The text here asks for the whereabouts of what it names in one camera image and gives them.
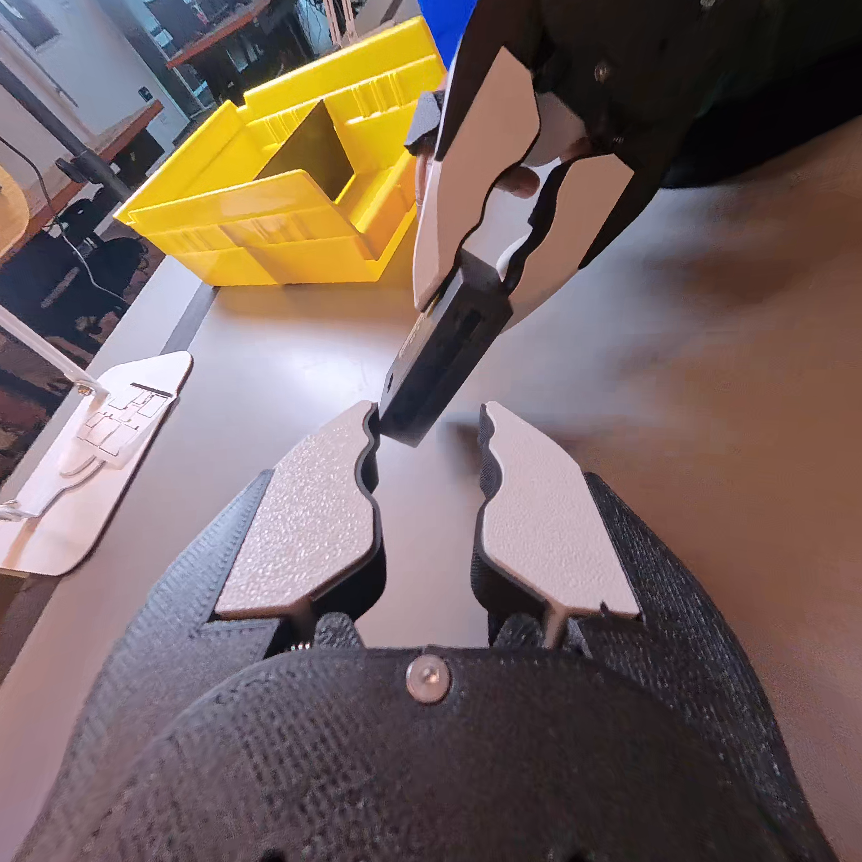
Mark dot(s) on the black slanted pole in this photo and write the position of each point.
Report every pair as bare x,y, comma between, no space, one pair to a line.
60,131

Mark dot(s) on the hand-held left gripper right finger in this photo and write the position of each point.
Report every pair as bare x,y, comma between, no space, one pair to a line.
545,525

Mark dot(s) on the person's right hand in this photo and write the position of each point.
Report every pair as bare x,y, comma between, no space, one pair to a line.
520,180

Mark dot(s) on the yellow plastic bin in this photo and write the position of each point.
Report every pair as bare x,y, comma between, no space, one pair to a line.
222,222

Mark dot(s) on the orange-edged workbench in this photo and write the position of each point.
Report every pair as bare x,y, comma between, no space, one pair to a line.
215,40

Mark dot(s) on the black office chair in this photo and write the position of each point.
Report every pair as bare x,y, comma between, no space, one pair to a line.
74,269

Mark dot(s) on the black adapter box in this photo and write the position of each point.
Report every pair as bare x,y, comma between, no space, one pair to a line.
438,357

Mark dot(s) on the round wooden table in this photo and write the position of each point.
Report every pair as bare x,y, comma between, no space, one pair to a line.
10,212

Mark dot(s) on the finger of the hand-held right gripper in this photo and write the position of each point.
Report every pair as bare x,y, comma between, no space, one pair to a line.
586,215
471,168

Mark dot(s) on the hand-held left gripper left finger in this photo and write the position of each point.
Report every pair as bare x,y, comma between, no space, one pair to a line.
303,525

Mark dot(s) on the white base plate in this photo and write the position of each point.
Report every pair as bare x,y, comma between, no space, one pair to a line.
81,498

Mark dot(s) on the blue object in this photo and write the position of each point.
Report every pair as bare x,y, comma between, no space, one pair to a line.
441,20

